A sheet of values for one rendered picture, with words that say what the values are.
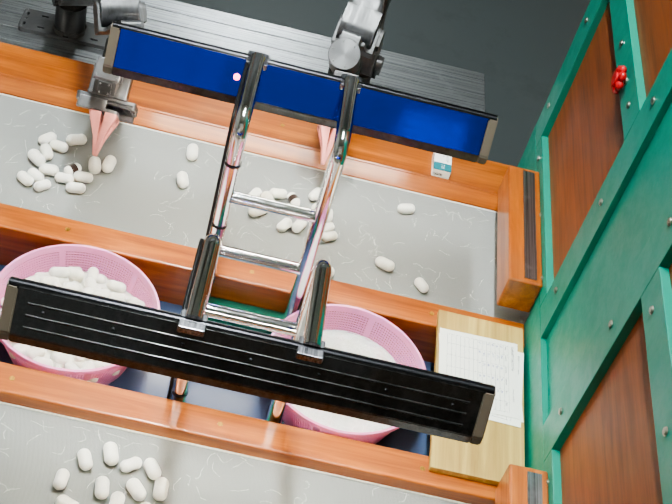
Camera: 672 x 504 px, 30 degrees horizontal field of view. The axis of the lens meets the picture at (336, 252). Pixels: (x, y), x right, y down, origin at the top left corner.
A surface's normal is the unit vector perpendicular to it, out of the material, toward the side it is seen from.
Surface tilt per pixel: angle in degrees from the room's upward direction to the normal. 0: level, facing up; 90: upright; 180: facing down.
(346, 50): 41
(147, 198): 0
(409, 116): 58
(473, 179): 0
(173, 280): 90
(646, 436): 90
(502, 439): 0
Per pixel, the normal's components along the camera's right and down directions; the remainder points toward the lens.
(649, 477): -0.97, -0.22
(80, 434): 0.22, -0.69
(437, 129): 0.04, 0.22
